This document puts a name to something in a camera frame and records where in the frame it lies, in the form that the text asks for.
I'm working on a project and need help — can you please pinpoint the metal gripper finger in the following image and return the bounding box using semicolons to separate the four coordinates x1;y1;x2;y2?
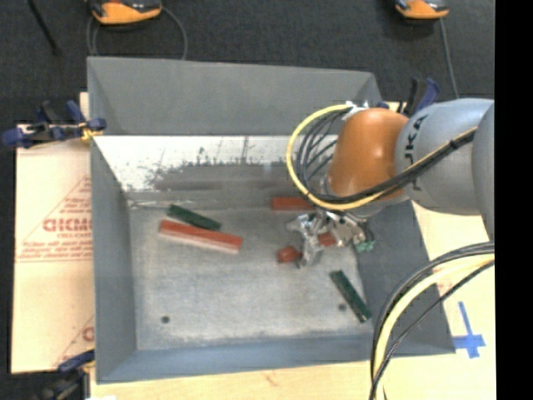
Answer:
294;236;325;269
285;214;318;243

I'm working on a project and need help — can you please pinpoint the red-brown block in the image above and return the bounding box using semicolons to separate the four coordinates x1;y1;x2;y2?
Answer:
270;196;316;213
157;219;244;255
276;232;336;264

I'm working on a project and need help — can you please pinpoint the dark green flat block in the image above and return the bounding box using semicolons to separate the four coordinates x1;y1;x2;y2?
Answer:
329;269;373;324
166;203;222;232

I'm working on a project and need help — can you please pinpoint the grey metal bin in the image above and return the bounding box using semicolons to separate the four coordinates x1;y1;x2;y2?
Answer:
86;56;456;385

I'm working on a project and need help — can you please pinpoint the brown cardboard board red print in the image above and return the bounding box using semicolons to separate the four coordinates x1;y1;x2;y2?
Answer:
9;91;97;375

